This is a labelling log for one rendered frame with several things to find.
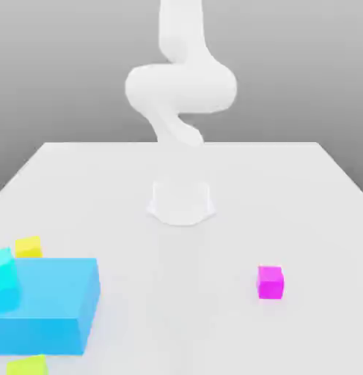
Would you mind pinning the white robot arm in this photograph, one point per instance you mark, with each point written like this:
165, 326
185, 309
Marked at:
181, 88

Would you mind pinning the small magenta cube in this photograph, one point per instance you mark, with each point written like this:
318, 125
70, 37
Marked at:
270, 282

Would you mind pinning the small yellow cube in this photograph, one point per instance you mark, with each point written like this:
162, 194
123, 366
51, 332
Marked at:
28, 247

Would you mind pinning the small cyan cube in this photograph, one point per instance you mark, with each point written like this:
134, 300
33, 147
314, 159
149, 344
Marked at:
3, 278

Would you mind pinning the small lime cube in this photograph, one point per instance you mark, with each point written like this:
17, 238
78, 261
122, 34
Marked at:
27, 366

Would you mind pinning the large blue box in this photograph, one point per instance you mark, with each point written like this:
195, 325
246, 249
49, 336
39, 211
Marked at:
52, 293

